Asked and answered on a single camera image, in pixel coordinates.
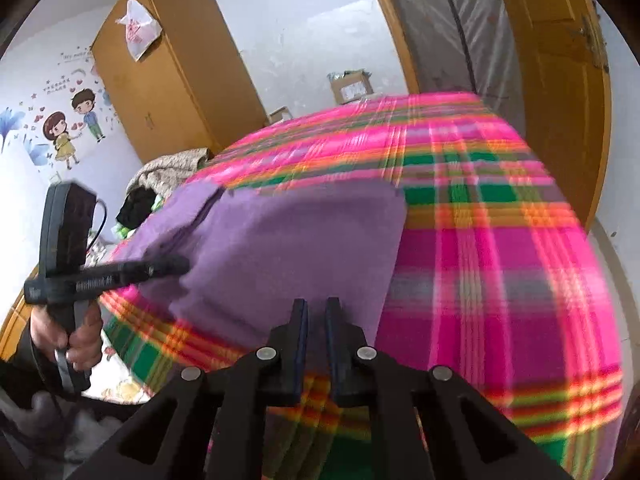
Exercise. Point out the white plastic bag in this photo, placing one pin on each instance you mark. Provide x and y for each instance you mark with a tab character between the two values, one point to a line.
137	30

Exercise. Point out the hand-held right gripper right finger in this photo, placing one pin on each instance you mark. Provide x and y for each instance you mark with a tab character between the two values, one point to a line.
332	350

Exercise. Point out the large brown cardboard box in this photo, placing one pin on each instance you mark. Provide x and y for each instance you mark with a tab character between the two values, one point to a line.
350	87

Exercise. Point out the pink plaid bed sheet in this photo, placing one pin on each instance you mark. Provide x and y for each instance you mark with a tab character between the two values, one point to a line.
475	285

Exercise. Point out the wooden door frame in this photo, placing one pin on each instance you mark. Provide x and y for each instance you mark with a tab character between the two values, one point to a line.
395	30

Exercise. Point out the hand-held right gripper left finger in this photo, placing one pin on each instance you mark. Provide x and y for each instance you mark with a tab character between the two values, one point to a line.
298	345

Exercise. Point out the purple sweater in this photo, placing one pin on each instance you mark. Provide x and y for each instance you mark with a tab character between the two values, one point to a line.
280	245

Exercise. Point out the cartoon couple wall sticker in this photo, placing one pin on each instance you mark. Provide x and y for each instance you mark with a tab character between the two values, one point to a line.
60	135

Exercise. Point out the white rose print quilt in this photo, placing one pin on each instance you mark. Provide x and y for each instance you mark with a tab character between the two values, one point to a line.
117	385

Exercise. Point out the person's left hand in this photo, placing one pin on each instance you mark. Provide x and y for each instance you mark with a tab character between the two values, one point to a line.
87	340

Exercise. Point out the wooden door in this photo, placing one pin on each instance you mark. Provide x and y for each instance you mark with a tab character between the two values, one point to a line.
550	85

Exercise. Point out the grey plastic door curtain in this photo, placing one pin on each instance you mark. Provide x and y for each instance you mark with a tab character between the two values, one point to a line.
450	35

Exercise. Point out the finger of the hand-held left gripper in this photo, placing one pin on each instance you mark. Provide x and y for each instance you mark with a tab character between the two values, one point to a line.
160	267

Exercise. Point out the black garment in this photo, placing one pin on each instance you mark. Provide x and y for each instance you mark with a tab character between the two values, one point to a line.
135	207

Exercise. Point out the wooden wardrobe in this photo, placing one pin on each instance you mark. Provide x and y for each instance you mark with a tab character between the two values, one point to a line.
190	70

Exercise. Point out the person's left forearm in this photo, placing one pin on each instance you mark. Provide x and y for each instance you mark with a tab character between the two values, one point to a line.
25	375

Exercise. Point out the beige floral garment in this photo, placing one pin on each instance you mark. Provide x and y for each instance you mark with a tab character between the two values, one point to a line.
170	167

